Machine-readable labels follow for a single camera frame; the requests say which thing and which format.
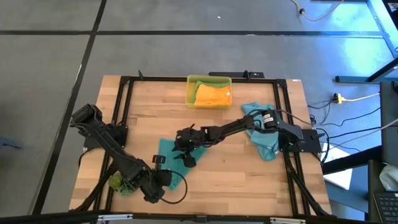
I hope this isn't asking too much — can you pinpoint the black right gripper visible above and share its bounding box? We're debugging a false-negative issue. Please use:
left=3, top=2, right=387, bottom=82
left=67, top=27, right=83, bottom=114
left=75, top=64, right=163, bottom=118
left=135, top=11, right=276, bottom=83
left=175, top=123, right=208, bottom=169

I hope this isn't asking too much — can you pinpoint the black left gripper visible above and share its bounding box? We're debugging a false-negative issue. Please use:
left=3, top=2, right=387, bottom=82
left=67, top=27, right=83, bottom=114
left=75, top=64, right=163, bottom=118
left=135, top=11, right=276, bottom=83
left=139, top=154, right=174, bottom=205

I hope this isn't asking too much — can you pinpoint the teal microfiber towel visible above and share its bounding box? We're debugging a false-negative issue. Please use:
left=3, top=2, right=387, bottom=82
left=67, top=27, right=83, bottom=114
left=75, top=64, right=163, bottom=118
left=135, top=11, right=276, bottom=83
left=157, top=138, right=208, bottom=191

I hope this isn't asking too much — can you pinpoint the orange microfiber towel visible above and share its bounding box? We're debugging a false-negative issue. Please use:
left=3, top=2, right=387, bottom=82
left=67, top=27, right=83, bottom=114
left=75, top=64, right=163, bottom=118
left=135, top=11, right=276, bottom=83
left=194, top=83, right=233, bottom=108

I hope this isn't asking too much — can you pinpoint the light blue microfiber towel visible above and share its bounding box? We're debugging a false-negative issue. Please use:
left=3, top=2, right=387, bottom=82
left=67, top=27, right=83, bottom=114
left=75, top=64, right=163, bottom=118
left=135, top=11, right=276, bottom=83
left=241, top=101, right=280, bottom=162

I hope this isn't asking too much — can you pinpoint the small green potted plant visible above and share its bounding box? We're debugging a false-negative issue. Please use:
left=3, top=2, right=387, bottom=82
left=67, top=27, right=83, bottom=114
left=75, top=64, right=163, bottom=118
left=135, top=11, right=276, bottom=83
left=108, top=172, right=137, bottom=197

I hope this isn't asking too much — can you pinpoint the yellow translucent plastic bin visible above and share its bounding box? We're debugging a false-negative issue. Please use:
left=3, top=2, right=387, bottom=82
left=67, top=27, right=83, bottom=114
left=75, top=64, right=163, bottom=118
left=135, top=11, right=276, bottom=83
left=185, top=74, right=233, bottom=110

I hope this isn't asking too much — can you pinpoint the black rectangular bar device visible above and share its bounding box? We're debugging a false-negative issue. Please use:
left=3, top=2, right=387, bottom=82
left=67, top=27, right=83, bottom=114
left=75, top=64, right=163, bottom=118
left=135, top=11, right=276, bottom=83
left=208, top=70, right=266, bottom=79

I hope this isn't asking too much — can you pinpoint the black crossbar with silver brackets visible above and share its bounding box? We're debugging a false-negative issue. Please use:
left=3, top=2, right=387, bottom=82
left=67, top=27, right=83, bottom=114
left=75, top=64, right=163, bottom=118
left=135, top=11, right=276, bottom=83
left=0, top=210, right=398, bottom=224

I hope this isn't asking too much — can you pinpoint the grey floor object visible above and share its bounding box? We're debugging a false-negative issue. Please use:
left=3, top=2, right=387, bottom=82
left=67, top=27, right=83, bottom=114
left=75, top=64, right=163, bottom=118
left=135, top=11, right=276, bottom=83
left=0, top=135, right=25, bottom=150

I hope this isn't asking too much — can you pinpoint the white paper sheet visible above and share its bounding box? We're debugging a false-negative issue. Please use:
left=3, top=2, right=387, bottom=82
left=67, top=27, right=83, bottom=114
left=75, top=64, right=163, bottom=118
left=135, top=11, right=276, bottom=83
left=323, top=149, right=354, bottom=190

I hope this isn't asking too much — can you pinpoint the black desk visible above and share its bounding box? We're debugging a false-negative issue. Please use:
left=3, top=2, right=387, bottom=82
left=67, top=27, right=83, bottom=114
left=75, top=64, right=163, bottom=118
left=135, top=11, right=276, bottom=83
left=322, top=146, right=398, bottom=224

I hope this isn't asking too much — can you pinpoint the white crumpled bag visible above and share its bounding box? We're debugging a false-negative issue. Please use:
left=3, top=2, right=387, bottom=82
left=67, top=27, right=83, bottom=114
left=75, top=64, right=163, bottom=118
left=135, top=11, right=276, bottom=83
left=379, top=164, right=398, bottom=192

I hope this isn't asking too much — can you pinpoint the black computer keyboard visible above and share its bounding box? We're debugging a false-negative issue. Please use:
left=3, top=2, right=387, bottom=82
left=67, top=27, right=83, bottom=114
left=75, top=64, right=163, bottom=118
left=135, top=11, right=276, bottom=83
left=373, top=191, right=398, bottom=223

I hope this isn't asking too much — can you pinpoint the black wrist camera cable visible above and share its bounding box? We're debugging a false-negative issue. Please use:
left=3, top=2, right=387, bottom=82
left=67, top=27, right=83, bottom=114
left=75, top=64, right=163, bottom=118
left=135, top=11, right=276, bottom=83
left=161, top=169, right=188, bottom=205

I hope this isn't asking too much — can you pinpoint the white cable with yellow plug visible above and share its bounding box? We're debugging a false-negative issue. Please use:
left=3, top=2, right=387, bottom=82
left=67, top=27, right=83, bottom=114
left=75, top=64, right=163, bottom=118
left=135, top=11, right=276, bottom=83
left=331, top=92, right=382, bottom=104

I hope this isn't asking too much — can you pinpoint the tan floor cable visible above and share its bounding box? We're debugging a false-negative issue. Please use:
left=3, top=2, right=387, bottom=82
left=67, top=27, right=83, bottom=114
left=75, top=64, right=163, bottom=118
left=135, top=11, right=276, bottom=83
left=290, top=0, right=345, bottom=22

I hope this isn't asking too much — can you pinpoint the metal desk leg frame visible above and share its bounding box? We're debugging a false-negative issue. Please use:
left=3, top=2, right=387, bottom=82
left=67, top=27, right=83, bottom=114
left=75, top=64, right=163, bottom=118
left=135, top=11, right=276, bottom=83
left=335, top=0, right=398, bottom=83

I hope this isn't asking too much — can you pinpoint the thick white cable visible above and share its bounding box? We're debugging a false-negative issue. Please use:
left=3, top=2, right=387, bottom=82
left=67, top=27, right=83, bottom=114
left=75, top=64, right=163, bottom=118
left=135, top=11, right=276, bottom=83
left=329, top=119, right=398, bottom=147

